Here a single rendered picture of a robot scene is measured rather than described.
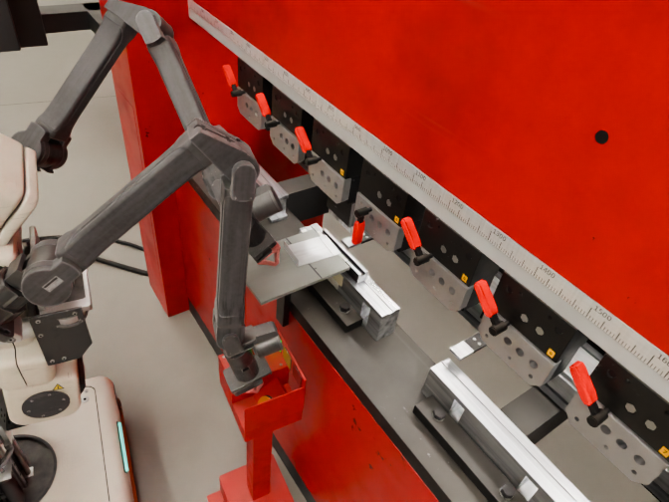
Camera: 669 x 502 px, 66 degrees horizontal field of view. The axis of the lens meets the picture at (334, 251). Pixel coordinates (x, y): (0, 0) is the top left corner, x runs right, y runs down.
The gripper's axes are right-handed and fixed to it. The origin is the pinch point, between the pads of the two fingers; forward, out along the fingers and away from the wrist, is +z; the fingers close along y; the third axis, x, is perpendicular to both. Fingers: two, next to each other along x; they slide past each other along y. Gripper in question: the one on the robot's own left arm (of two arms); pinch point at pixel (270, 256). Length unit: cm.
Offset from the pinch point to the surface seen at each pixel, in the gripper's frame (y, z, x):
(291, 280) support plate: -6.9, 4.1, -0.2
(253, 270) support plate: 0.6, 0.8, 5.5
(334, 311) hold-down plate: -14.0, 17.3, -3.9
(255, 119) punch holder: 37.4, -7.5, -21.7
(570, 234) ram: -59, -30, -36
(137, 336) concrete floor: 81, 79, 69
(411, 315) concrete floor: 29, 139, -36
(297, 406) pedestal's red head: -24.5, 24.0, 19.2
